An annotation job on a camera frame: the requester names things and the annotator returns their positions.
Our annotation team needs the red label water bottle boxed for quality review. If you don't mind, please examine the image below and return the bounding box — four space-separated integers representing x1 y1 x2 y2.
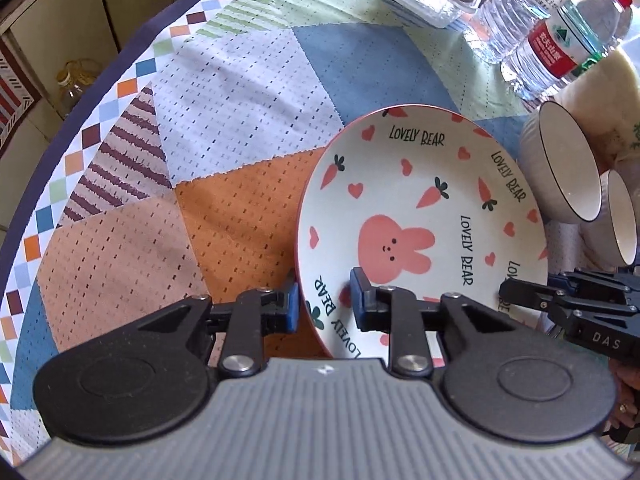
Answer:
500 0 639 101

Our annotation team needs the person's left hand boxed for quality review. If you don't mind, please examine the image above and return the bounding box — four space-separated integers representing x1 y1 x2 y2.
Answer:
608 360 640 428

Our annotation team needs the white bowl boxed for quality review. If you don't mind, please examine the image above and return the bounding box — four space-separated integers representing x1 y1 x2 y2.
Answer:
518 101 602 224
582 170 638 268

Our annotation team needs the striped counter cover cloth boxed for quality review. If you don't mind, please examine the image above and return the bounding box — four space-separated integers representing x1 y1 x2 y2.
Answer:
0 40 41 155

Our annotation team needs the oil jug on floor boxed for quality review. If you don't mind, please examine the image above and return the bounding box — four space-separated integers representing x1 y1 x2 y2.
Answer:
55 58 102 116

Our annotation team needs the clear white label bottle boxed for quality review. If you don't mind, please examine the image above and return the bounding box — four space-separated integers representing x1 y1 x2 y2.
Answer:
464 0 565 64

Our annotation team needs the pink rabbit plate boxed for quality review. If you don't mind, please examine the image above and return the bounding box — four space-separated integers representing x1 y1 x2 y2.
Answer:
295 104 548 359

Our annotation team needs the patchwork tablecloth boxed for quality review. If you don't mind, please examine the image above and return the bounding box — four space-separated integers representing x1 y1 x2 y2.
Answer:
0 0 566 466

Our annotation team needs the clear rice bag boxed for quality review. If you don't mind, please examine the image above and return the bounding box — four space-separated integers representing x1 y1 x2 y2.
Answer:
553 49 639 167

